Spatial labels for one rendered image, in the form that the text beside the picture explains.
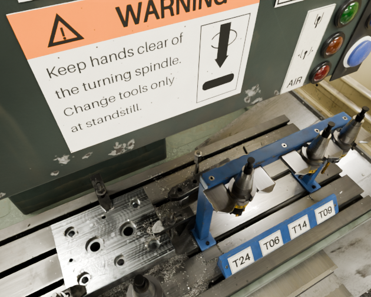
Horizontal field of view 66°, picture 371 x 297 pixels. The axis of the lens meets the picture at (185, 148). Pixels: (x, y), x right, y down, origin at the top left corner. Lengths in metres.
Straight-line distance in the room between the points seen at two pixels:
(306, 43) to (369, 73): 0.98
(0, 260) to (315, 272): 1.03
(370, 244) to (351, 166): 0.31
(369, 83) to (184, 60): 1.10
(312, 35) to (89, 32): 0.19
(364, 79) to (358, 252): 0.64
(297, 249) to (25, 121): 0.90
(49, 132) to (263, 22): 0.18
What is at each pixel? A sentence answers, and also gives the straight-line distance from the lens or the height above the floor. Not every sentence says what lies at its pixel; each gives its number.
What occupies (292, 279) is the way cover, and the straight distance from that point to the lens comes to 1.14.
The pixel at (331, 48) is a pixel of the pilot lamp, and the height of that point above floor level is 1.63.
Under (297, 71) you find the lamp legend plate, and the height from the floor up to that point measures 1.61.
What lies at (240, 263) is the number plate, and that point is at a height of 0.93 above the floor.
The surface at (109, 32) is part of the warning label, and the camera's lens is 0.18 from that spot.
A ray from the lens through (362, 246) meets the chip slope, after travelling 1.29.
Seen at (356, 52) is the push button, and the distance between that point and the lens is 0.36.
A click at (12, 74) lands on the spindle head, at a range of 0.19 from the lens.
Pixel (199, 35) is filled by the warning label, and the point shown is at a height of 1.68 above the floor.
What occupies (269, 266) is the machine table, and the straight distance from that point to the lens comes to 0.96.
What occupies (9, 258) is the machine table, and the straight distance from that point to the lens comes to 1.06.
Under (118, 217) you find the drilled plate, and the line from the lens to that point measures 0.90.
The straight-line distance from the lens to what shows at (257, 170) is 0.72.
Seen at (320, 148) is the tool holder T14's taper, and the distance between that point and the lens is 0.75.
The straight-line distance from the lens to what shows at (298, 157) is 0.77.
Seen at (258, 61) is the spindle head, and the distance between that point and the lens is 0.27.
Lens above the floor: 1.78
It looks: 51 degrees down
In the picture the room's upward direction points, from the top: 1 degrees clockwise
